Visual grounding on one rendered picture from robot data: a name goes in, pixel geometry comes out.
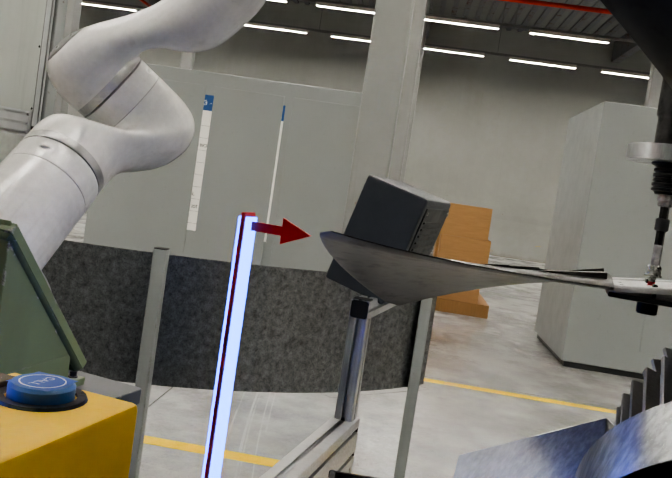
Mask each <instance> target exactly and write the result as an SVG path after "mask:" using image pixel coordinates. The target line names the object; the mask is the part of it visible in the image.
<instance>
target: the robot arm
mask: <svg viewBox="0 0 672 478"><path fill-rule="evenodd" d="M265 2H266V0H161V1H159V2H157V3H156V4H154V5H152V6H150V7H148V8H146V9H144V10H141V11H139V12H136V13H133V14H130V15H127V16H123V17H119V18H116V19H112V20H108V21H104V22H100V23H97V24H93V25H90V26H87V27H84V28H82V29H77V30H75V32H73V33H71V34H70V35H68V36H66V37H65V38H64V39H62V40H61V41H60V42H59V43H58V44H57V45H56V46H55V47H54V49H53V50H52V52H50V54H49V59H48V62H47V72H48V76H49V79H50V81H51V83H52V85H53V86H54V88H55V89H56V91H57V92H58V93H59V94H60V95H61V96H62V97H63V98H64V99H65V100H66V101H67V102H68V103H69V104H70V105H71V106H73V107H74V108H75V109H76V110H77V111H78V112H79V113H80V114H82V115H83V116H84V117H85V118H86V119H85V118H81V117H78V116H73V115H69V114H53V115H50V116H48V117H46V118H44V119H43V120H41V121H40V122H39V123H38V124H37V125H35V126H34V127H33V128H32V130H31V131H30V132H29V133H28V134H27V135H26V136H25V137H24V138H23V139H22V140H21V141H20V142H19V143H18V145H17V146H16V147H15V148H14V149H13V150H12V151H11V152H10V153H9V154H8V155H7V156H6V158H5V159H4V160H3V161H2V162H1V163H0V219H4V220H9V221H11V222H12V223H15V224H17V225H18V227H19V229H20V231H21V233H22V235H23V236H24V238H25V240H26V242H27V244H28V246H29V248H30V250H31V252H32V254H33V256H34V258H35V260H36V262H37V264H38V266H39V268H40V270H41V272H42V269H43V268H44V266H45V265H46V264H47V262H48V261H49V260H50V258H51V257H52V256H53V254H54V253H55V252H56V250H57V249H58V248H59V246H60V245H61V244H62V242H63V241H64V240H65V238H66V237H67V236H68V234H69V233H70V232H71V230H72V229H73V228H74V226H75V225H76V224H77V222H78V221H79V220H80V218H81V217H82V216H83V215H84V213H85V212H86V211H87V209H88V208H89V207H90V205H91V204H92V203H93V201H94V200H95V198H96V197H97V196H98V194H99V193H100V192H101V191H102V189H103V188H104V187H105V185H106V184H107V183H108V182H109V181H110V180H111V179H112V178H113V177H114V176H116V175H117V174H119V173H127V172H141V171H148V170H153V169H156V168H159V167H162V166H165V165H167V164H169V163H172V162H173V161H174V160H175V159H177V158H178V157H179V156H181V155H183V154H184V153H185V151H186V150H187V148H188V147H189V145H190V144H191V143H192V139H193V135H194V119H193V116H192V114H191V112H190V110H189V109H188V107H187V106H186V104H185V103H184V102H183V101H182V99H181V98H180V97H179V96H178V95H177V94H176V93H175V92H174V91H173V90H172V89H171V88H170V87H169V86H168V85H167V84H166V83H165V82H164V81H163V80H162V79H161V78H160V77H159V76H158V75H157V74H156V73H154V72H153V71H152V70H151V69H150V68H149V67H148V66H147V65H146V64H145V63H144V62H143V61H142V60H141V59H140V57H139V55H140V53H142V52H143V51H145V50H148V49H152V48H163V49H169V50H175V51H180V52H191V53H195V52H203V51H207V50H210V49H213V48H215V47H217V46H219V45H221V44H222V43H224V42H225V41H227V40H228V39H229V38H230V37H232V36H233V35H234V34H235V33H236V32H238V31H239V30H240V29H241V28H242V27H243V26H244V25H245V24H246V23H247V22H248V21H250V20H251V19H252V18H253V17H254V16H255V15H256V14H257V13H258V11H259V10H260V9H261V8H262V6H263V5H264V4H265ZM42 274H43V272H42ZM43 276H44V278H45V280H46V282H47V284H48V286H49V288H50V285H49V283H48V280H47V279H46V277H45V275H44V274H43ZM50 290H51V288H50Z"/></svg>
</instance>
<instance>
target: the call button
mask: <svg viewBox="0 0 672 478"><path fill-rule="evenodd" d="M7 381H8V383H7V391H6V398H8V399H10V400H12V401H15V402H19V403H23V404H30V405H60V404H65V403H69V402H72V401H74V400H75V394H76V384H75V382H78V381H75V380H71V379H69V378H67V377H64V376H60V375H55V374H48V373H44V372H40V371H38V372H35V373H30V374H22V375H18V376H16V377H14V378H12V379H10V380H7Z"/></svg>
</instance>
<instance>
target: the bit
mask: <svg viewBox="0 0 672 478"><path fill-rule="evenodd" d="M669 209H670V208H667V207H660V213H659V218H656V220H655V225H654V230H656V236H655V242H654V247H653V253H652V259H651V265H655V266H660V262H661V256H662V250H663V244H664V238H665V233H666V232H667V231H669V225H670V220H669V219H668V215H669Z"/></svg>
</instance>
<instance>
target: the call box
mask: <svg viewBox="0 0 672 478"><path fill-rule="evenodd" d="M6 391H7V386H4V387H1V388H0V478H128V477H129V469H130V462H131V455H132V448H133V440H134V433H135V426H136V418H137V411H138V409H137V405H135V404H134V403H131V402H127V401H123V400H119V399H115V398H112V397H108V396H104V395H100V394H96V393H92V392H88V391H84V390H81V389H79V388H76V394H75V400H74V401H72V402H69V403H65V404H60V405H30V404H23V403H19V402H15V401H12V400H10V399H8V398H6Z"/></svg>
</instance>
